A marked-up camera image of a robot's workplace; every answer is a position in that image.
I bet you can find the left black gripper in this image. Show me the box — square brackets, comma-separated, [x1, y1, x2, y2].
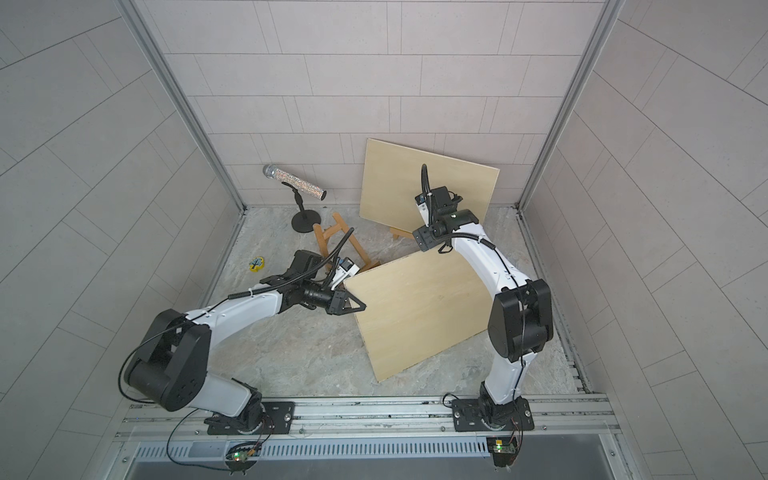
[301, 280, 365, 315]

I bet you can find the wooden easel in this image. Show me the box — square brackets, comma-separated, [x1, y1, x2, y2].
[312, 211, 382, 274]
[389, 227, 414, 240]

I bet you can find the plywood board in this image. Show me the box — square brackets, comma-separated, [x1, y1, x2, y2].
[360, 139, 499, 232]
[344, 250, 492, 382]

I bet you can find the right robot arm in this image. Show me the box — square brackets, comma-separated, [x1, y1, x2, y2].
[413, 176, 554, 432]

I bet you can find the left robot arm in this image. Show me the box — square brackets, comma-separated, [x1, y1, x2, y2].
[118, 250, 366, 435]

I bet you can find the glitter microphone on stand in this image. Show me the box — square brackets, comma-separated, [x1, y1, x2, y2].
[263, 164, 327, 233]

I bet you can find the yellow blue small toy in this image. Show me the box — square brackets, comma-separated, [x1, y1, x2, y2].
[249, 256, 265, 272]

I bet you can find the left circuit board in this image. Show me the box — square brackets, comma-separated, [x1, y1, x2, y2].
[224, 442, 261, 475]

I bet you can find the circuit board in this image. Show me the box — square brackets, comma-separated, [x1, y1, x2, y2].
[224, 442, 261, 475]
[486, 436, 520, 468]

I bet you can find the right circuit board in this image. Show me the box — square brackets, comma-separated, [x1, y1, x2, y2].
[486, 436, 520, 468]

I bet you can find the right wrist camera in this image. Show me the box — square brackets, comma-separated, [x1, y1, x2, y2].
[415, 192, 432, 226]

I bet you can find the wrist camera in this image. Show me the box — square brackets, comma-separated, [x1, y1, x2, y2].
[324, 257, 360, 291]
[415, 192, 432, 226]

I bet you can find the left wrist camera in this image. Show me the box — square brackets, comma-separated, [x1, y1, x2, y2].
[324, 257, 360, 291]

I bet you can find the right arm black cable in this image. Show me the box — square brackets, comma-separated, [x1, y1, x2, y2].
[418, 163, 529, 409]

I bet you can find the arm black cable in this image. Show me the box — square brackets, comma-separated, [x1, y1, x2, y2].
[116, 226, 355, 404]
[418, 163, 529, 409]

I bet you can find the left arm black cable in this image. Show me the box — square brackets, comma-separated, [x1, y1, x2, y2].
[116, 226, 355, 404]

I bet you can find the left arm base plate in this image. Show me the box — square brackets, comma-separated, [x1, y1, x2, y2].
[204, 401, 296, 435]

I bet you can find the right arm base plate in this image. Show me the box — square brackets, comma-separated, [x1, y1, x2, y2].
[450, 397, 535, 432]

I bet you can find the aluminium mounting rail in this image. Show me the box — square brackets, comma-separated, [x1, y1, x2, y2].
[105, 394, 621, 442]

